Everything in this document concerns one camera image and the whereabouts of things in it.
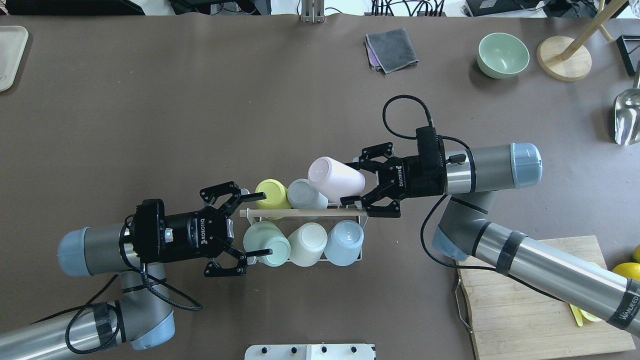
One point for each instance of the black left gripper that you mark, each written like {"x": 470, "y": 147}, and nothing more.
{"x": 186, "y": 234}

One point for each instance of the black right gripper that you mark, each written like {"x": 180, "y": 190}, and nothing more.
{"x": 407, "y": 176}

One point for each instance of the pink cup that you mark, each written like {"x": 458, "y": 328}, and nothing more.
{"x": 334, "y": 179}

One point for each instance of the mint green cup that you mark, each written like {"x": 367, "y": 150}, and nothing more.
{"x": 266, "y": 235}

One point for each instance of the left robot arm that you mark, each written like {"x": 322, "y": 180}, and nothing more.
{"x": 137, "y": 305}

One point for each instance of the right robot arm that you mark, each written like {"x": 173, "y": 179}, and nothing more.
{"x": 485, "y": 219}

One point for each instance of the light blue cup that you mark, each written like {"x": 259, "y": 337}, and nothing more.
{"x": 344, "y": 243}

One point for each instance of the yellow cup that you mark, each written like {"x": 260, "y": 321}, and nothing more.
{"x": 276, "y": 195}

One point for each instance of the grey cup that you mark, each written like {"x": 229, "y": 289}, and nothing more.
{"x": 301, "y": 194}

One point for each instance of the white cup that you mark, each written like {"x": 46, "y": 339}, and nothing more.
{"x": 307, "y": 244}

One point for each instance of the grey folded cloth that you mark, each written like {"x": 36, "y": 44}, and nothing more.
{"x": 390, "y": 51}

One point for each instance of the green bowl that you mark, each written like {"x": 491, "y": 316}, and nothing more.
{"x": 502, "y": 55}

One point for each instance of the wooden cutting board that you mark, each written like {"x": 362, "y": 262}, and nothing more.
{"x": 512, "y": 322}

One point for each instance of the wooden mug tree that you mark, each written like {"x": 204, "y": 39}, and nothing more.
{"x": 567, "y": 59}

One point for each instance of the lower lemon slice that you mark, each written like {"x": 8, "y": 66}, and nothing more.
{"x": 589, "y": 316}

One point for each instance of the metal scoop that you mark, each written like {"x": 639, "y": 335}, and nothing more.
{"x": 627, "y": 117}

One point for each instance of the yellow lemon near board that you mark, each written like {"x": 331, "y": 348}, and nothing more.
{"x": 629, "y": 270}

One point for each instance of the yellow lemon outer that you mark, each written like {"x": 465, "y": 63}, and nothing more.
{"x": 636, "y": 255}

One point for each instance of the cream plastic tray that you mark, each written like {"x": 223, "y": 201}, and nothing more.
{"x": 13, "y": 40}

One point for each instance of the white wire cup rack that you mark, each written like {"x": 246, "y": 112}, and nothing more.
{"x": 348, "y": 212}

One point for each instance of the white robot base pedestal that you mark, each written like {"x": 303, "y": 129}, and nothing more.
{"x": 321, "y": 351}

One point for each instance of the aluminium frame post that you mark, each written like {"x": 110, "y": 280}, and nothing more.
{"x": 312, "y": 11}

